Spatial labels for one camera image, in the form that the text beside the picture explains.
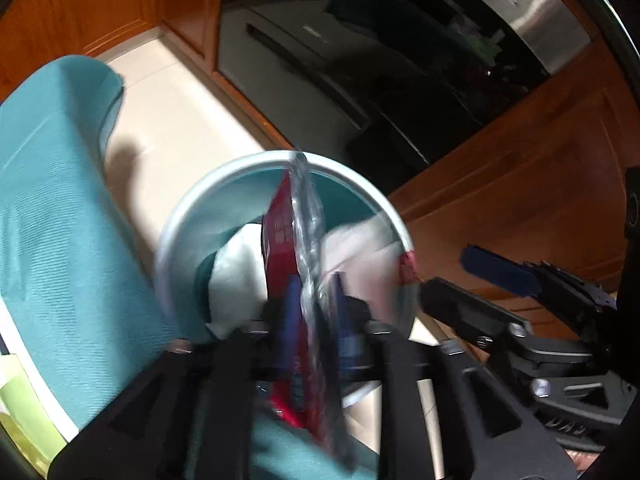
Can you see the wooden panel cabinet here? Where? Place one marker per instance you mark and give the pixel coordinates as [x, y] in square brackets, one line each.
[525, 160]

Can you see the pale green corn husk leaf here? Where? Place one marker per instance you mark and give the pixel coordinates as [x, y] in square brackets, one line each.
[25, 410]

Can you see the striped teal tablecloth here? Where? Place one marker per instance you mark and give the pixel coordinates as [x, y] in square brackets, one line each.
[60, 210]

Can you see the red snack packet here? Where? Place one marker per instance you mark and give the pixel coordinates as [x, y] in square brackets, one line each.
[281, 232]

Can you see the blue trash bin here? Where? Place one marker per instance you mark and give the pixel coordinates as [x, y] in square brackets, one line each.
[235, 192]

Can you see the black built-in oven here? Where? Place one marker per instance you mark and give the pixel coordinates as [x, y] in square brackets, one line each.
[375, 60]

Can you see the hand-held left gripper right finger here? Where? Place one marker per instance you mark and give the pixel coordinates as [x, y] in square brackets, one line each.
[345, 330]

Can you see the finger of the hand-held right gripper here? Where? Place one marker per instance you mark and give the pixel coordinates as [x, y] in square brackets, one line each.
[465, 310]
[500, 267]

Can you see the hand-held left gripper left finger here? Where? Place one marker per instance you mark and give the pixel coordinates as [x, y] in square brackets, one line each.
[292, 320]

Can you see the wooden kitchen drawer cabinet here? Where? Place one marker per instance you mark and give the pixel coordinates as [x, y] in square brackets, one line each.
[100, 0]

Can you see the green sticky notes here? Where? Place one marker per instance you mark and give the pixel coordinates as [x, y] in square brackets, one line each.
[7, 367]

